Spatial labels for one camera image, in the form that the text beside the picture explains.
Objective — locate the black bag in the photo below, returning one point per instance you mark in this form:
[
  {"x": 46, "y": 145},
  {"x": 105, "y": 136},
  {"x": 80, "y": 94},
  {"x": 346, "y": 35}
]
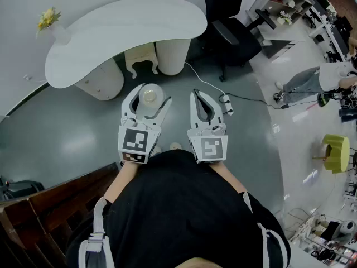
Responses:
[{"x": 22, "y": 188}]

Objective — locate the dark wooden furniture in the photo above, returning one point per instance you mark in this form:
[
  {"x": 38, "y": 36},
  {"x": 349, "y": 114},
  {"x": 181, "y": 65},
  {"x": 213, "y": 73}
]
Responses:
[{"x": 42, "y": 219}]

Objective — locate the yellow flower bouquet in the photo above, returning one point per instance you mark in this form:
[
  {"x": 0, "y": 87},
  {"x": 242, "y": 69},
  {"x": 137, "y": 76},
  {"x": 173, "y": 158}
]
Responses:
[{"x": 48, "y": 17}]

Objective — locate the white long desk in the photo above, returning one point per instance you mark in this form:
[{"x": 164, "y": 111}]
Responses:
[{"x": 333, "y": 33}]

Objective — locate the person's shoe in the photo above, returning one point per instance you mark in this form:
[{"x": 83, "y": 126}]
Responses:
[
  {"x": 175, "y": 146},
  {"x": 157, "y": 150}
]

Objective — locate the white potted flowers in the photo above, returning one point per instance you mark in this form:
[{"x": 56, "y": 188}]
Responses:
[{"x": 284, "y": 17}]

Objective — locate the yellow-green round stool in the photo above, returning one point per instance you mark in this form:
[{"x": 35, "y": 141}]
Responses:
[{"x": 337, "y": 155}]

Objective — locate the person's torso in black shirt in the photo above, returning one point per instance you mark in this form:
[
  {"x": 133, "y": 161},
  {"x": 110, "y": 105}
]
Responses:
[{"x": 181, "y": 205}]

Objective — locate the black office chair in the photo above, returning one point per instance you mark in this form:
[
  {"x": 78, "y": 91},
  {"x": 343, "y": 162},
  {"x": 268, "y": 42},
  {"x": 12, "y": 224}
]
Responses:
[{"x": 237, "y": 43}]

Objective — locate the frosted glass bottle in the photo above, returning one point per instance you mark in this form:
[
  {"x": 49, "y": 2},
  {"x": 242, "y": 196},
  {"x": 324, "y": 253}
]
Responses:
[{"x": 150, "y": 95}]

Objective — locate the person's right forearm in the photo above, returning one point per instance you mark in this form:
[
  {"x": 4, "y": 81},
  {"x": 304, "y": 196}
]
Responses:
[{"x": 228, "y": 177}]

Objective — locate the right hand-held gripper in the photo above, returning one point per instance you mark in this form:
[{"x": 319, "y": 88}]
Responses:
[{"x": 209, "y": 147}]

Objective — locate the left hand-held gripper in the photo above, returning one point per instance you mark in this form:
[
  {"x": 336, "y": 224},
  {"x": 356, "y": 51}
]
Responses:
[{"x": 136, "y": 142}]

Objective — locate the person's left forearm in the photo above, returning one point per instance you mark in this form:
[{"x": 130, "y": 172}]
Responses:
[{"x": 122, "y": 180}]

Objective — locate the black power adapter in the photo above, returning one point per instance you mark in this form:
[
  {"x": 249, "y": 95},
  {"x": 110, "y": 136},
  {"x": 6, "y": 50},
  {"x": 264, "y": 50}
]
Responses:
[{"x": 285, "y": 106}]

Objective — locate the person's right shoe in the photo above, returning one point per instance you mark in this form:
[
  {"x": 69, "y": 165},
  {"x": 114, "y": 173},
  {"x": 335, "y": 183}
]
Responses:
[{"x": 175, "y": 146}]

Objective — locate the person's left shoe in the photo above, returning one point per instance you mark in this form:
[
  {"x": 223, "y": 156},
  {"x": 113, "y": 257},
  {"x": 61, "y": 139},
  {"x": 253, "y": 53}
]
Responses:
[{"x": 157, "y": 150}]

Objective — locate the white power strip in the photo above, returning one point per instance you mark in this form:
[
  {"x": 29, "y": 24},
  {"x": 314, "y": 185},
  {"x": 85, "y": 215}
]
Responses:
[{"x": 229, "y": 105}]

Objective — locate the white round device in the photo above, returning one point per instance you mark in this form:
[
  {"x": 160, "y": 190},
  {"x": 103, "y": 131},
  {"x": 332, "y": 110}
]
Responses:
[{"x": 347, "y": 226}]

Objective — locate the white carved stool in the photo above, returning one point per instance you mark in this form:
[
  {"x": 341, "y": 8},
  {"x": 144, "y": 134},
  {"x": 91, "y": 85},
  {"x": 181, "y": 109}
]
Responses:
[{"x": 140, "y": 56}]

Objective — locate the cluttered white workbench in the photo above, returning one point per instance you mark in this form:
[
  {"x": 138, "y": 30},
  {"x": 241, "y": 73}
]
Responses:
[{"x": 299, "y": 260}]

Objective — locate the white kidney-shaped table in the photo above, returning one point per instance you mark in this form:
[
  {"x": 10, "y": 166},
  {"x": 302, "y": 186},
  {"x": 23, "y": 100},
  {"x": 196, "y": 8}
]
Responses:
[{"x": 125, "y": 24}]

